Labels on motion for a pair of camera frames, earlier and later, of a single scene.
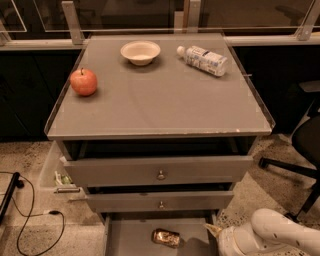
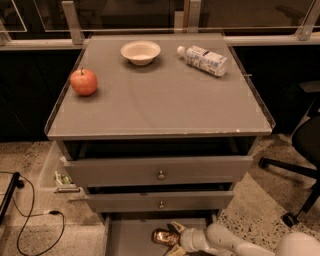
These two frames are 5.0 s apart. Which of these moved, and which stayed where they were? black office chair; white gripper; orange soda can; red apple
Moved: white gripper
Stayed: red apple; orange soda can; black office chair
